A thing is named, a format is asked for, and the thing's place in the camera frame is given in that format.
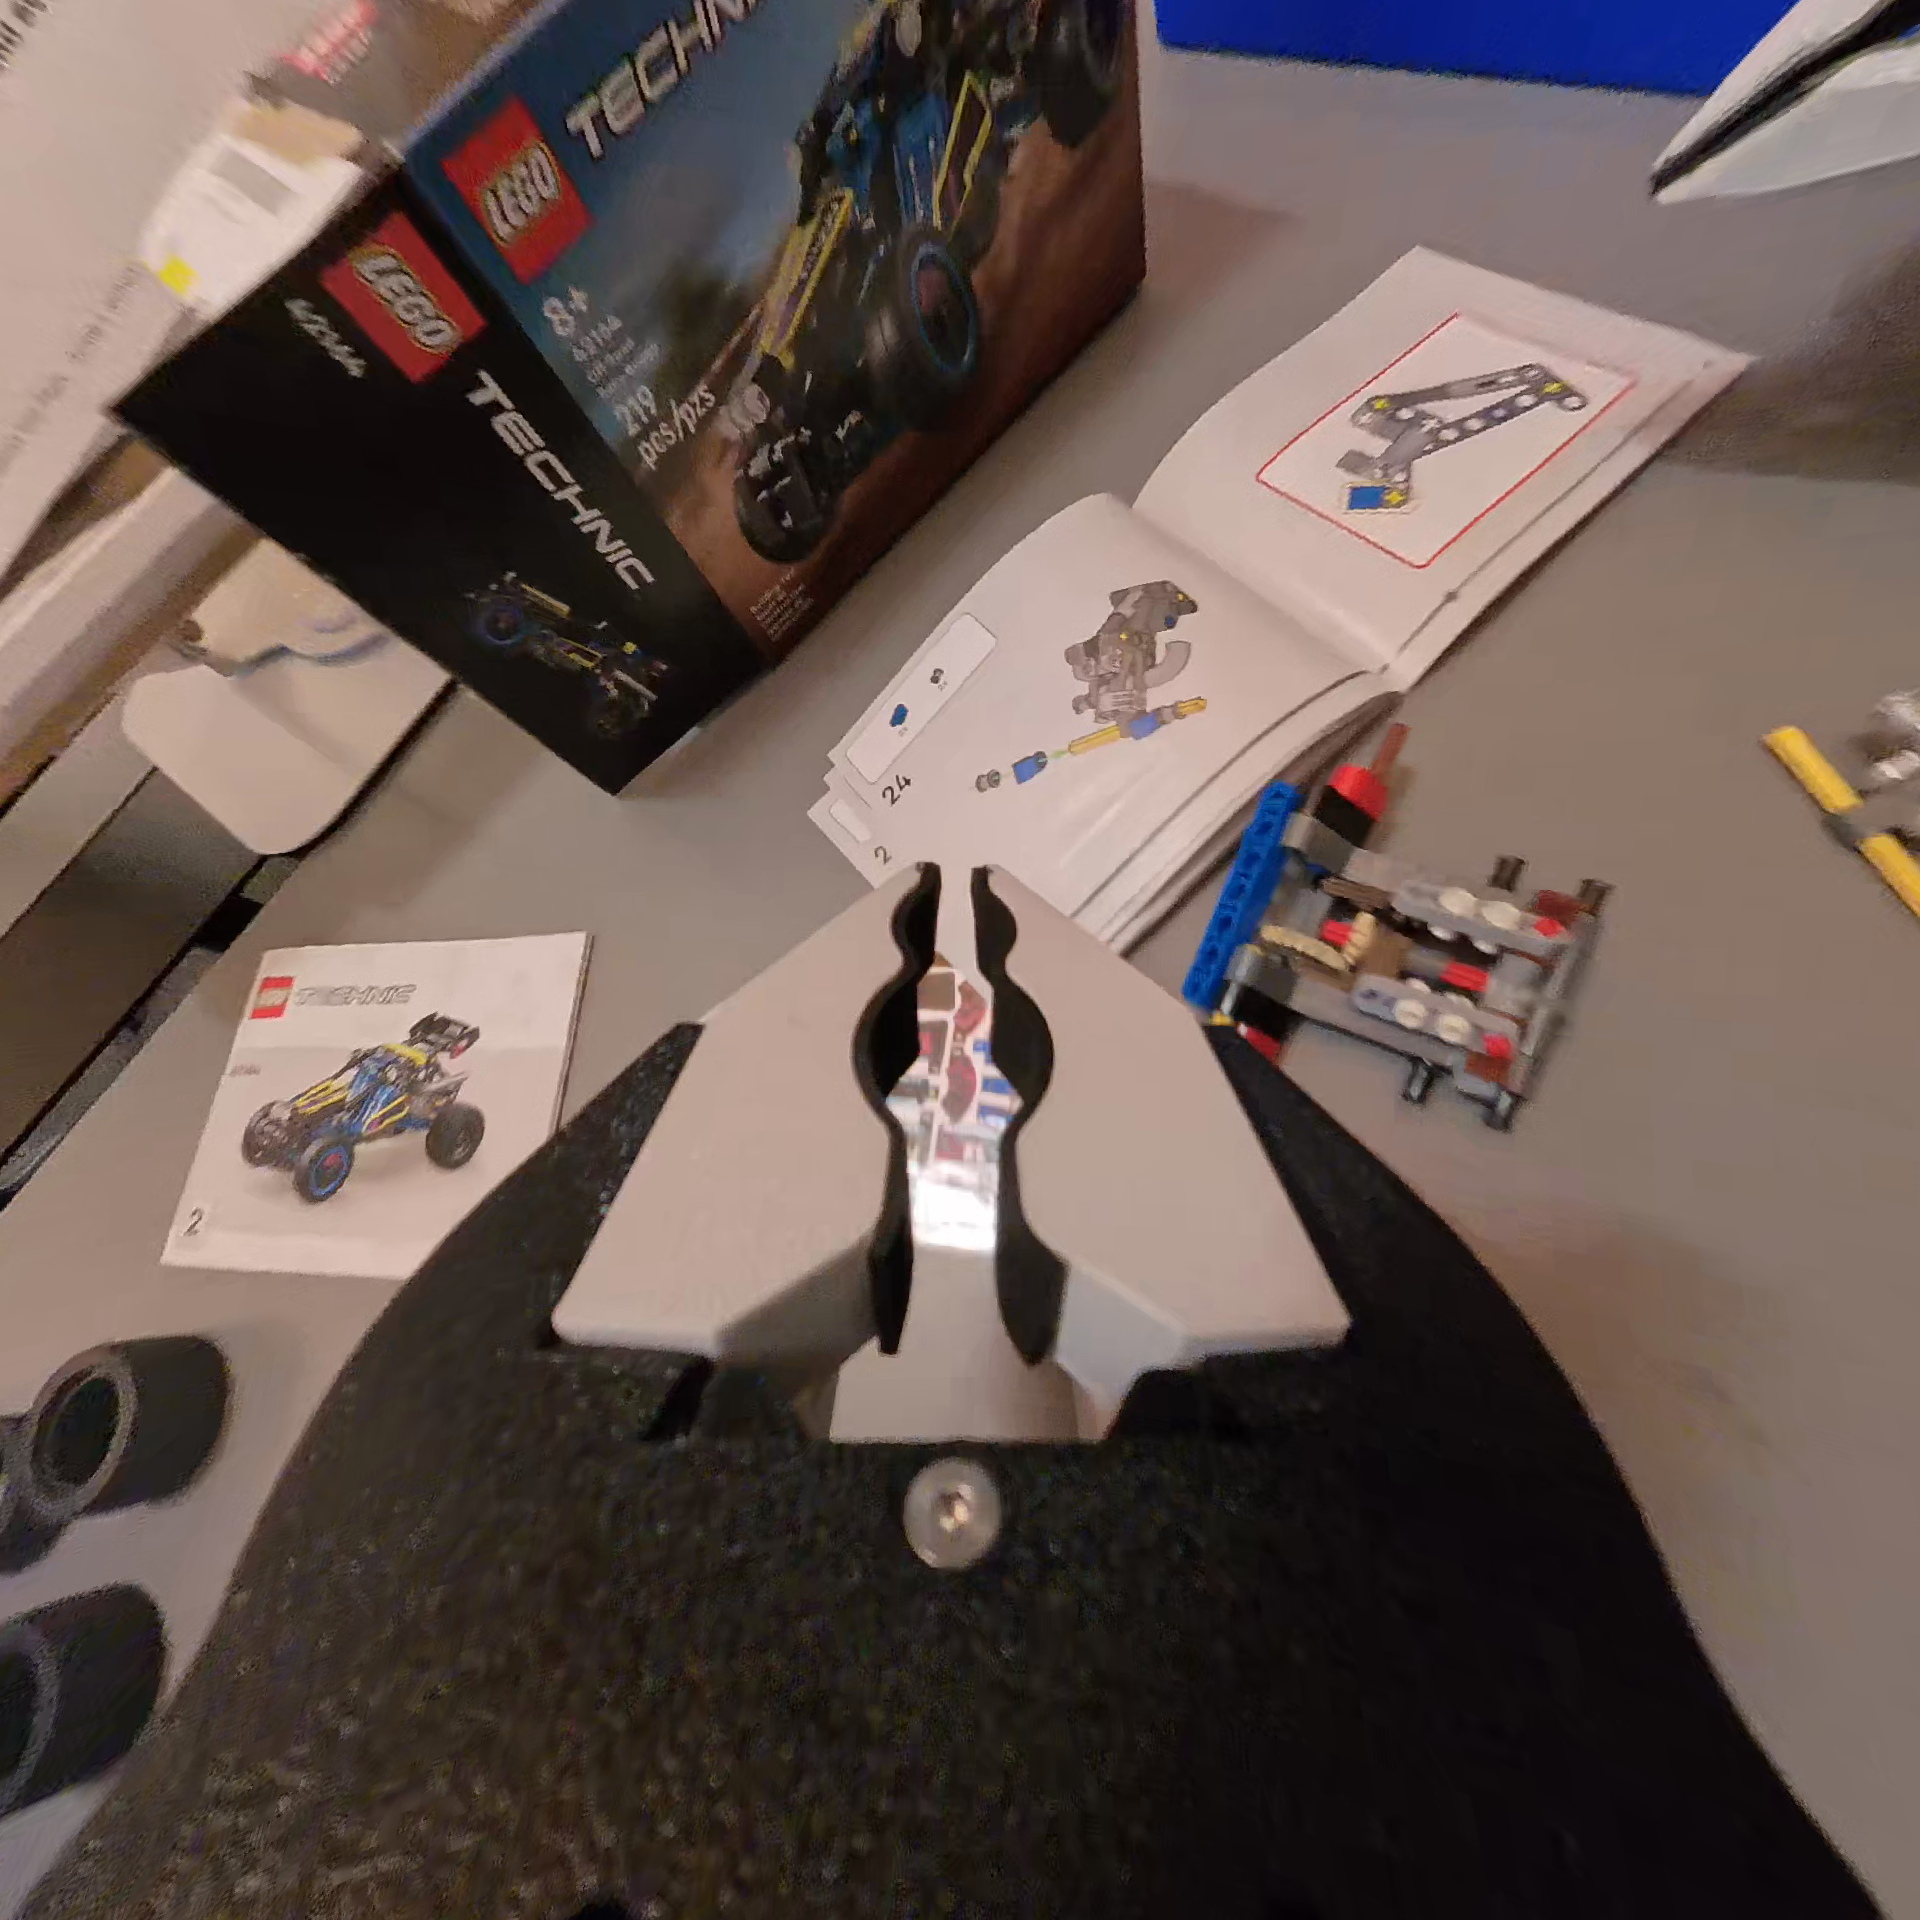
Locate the sticker sheet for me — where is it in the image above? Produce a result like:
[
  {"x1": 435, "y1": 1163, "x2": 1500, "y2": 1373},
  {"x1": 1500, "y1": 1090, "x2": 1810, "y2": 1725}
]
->
[{"x1": 881, "y1": 958, "x2": 1025, "y2": 1255}]

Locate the black lego tire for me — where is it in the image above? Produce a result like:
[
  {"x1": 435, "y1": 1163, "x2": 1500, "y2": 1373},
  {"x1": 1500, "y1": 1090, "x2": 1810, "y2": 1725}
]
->
[
  {"x1": 0, "y1": 1580, "x2": 169, "y2": 1815},
  {"x1": 0, "y1": 1335, "x2": 236, "y2": 1571}
]

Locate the instruction booklet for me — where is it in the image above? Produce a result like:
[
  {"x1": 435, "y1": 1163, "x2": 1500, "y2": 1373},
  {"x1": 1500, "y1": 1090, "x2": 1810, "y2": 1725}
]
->
[
  {"x1": 806, "y1": 249, "x2": 1756, "y2": 954},
  {"x1": 161, "y1": 932, "x2": 595, "y2": 1281}
]

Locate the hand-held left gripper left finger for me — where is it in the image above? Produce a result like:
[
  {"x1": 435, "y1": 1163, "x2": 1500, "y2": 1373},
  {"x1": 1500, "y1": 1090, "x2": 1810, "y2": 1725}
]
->
[{"x1": 547, "y1": 861, "x2": 945, "y2": 1445}]

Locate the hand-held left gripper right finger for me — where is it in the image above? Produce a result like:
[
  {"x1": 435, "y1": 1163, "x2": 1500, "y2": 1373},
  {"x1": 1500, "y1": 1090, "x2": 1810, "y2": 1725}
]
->
[{"x1": 970, "y1": 864, "x2": 1355, "y2": 1443}]

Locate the blue bin with dividers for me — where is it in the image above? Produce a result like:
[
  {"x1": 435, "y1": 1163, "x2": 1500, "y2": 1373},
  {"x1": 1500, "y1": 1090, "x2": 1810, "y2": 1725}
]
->
[{"x1": 1156, "y1": 0, "x2": 1817, "y2": 93}]

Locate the instruction poster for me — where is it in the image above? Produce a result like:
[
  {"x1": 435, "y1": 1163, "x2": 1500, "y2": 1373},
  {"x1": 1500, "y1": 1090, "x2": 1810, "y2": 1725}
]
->
[{"x1": 0, "y1": 0, "x2": 391, "y2": 571}]

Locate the white poster stand base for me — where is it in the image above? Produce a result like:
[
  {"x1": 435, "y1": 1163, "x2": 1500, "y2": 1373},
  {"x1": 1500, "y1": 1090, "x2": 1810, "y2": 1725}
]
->
[{"x1": 120, "y1": 537, "x2": 451, "y2": 856}]

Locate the closed instruction booklet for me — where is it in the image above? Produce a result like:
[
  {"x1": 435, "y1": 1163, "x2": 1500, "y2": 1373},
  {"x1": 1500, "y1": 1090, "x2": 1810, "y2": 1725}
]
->
[{"x1": 161, "y1": 932, "x2": 595, "y2": 1281}]

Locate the lego set box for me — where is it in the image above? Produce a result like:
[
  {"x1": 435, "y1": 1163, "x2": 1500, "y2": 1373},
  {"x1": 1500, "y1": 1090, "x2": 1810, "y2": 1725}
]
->
[{"x1": 112, "y1": 0, "x2": 1149, "y2": 796}]

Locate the yellow lego axle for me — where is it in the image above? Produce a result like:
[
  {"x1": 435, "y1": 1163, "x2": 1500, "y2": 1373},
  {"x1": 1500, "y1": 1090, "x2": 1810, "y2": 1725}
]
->
[{"x1": 1762, "y1": 723, "x2": 1920, "y2": 919}]

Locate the grey lego suspension assembly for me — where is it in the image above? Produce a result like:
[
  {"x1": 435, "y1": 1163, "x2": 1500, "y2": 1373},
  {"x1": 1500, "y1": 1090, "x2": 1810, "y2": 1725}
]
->
[{"x1": 1823, "y1": 687, "x2": 1920, "y2": 849}]

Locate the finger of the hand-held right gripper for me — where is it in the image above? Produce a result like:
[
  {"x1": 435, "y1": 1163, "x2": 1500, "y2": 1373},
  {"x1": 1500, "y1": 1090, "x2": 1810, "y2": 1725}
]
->
[
  {"x1": 1649, "y1": 21, "x2": 1920, "y2": 200},
  {"x1": 1649, "y1": 0, "x2": 1901, "y2": 162}
]

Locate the lego chassis assembly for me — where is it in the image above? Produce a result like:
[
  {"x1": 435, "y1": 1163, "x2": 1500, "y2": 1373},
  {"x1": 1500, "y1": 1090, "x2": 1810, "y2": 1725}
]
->
[{"x1": 1182, "y1": 723, "x2": 1612, "y2": 1129}]

